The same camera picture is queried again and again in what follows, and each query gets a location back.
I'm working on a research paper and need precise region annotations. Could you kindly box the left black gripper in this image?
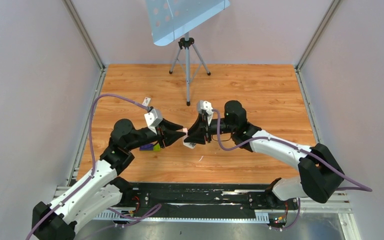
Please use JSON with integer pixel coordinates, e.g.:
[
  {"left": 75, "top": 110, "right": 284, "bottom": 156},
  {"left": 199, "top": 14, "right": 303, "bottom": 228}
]
[{"left": 126, "top": 117, "right": 186, "bottom": 151}]

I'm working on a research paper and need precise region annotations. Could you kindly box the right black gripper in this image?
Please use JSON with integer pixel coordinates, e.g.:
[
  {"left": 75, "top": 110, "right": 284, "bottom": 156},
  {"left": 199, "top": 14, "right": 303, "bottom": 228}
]
[{"left": 184, "top": 114, "right": 236, "bottom": 146}]

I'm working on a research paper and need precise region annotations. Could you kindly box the white staple box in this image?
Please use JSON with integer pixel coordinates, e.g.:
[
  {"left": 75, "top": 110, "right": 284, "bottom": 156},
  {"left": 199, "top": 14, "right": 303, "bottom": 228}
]
[{"left": 142, "top": 97, "right": 151, "bottom": 107}]

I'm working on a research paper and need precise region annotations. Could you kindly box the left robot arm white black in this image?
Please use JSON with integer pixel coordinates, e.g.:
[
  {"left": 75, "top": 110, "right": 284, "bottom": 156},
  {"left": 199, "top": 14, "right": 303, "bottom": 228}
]
[{"left": 32, "top": 113, "right": 186, "bottom": 240}]

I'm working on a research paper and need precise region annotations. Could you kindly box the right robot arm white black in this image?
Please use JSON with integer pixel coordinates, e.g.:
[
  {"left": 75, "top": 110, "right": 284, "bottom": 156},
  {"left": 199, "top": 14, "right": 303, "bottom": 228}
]
[{"left": 183, "top": 100, "right": 344, "bottom": 209}]

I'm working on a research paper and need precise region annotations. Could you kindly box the purple green toy brick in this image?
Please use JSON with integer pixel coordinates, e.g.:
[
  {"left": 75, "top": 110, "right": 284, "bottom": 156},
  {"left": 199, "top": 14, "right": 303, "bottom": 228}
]
[{"left": 139, "top": 142, "right": 161, "bottom": 152}]

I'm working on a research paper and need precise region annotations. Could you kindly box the grey tripod stand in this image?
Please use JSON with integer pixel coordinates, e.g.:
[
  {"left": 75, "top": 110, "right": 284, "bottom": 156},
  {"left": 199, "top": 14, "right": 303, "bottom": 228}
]
[{"left": 169, "top": 32, "right": 212, "bottom": 106}]

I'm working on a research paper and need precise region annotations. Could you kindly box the light blue perforated board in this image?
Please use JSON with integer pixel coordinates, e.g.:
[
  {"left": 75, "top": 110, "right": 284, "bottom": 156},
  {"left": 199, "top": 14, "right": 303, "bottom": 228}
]
[{"left": 145, "top": 0, "right": 231, "bottom": 47}]

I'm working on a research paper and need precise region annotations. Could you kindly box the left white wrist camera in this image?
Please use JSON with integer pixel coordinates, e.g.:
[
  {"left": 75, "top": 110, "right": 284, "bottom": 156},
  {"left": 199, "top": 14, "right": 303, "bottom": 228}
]
[{"left": 144, "top": 108, "right": 164, "bottom": 127}]

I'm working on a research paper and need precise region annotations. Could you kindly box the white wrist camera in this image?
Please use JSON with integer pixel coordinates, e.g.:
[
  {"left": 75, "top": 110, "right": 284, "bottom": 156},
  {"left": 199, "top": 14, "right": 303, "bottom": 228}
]
[
  {"left": 196, "top": 100, "right": 213, "bottom": 115},
  {"left": 144, "top": 108, "right": 164, "bottom": 127}
]

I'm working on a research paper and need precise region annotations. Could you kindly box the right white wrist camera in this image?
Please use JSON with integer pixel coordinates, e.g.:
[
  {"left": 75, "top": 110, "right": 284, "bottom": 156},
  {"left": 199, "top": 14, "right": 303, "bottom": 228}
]
[{"left": 196, "top": 100, "right": 213, "bottom": 115}]

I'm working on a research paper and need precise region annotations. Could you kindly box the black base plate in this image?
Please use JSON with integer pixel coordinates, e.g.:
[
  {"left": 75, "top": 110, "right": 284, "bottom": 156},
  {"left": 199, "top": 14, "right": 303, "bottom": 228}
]
[{"left": 113, "top": 182, "right": 298, "bottom": 218}]

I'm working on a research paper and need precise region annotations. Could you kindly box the white slotted cable duct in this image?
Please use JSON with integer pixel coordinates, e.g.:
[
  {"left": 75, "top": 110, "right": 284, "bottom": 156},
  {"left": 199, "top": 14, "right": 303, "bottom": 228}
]
[{"left": 92, "top": 210, "right": 270, "bottom": 224}]

